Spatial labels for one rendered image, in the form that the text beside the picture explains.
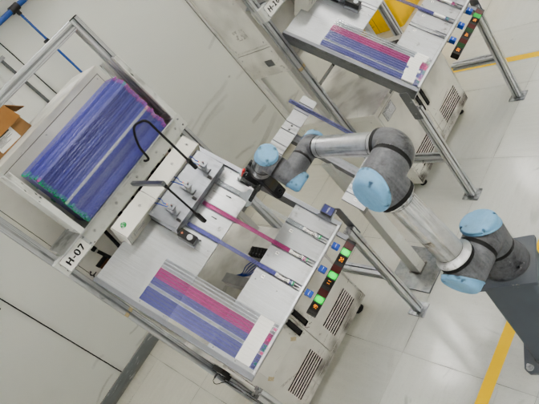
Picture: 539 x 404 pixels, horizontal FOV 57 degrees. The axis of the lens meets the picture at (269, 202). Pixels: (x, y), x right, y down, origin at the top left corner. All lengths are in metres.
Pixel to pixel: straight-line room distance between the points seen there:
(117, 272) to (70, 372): 1.77
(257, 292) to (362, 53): 1.26
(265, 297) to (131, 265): 0.54
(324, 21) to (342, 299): 1.39
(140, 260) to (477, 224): 1.22
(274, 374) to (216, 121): 2.24
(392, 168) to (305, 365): 1.36
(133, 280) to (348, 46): 1.46
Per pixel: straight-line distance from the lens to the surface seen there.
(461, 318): 2.44
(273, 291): 1.93
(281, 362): 2.37
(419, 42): 2.64
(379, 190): 1.32
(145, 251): 2.03
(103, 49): 2.12
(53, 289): 3.55
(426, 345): 2.45
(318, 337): 2.49
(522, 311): 1.90
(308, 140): 1.69
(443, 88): 3.19
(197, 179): 2.05
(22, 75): 2.01
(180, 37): 3.96
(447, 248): 1.51
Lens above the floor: 1.94
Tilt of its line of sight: 29 degrees down
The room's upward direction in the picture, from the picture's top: 44 degrees counter-clockwise
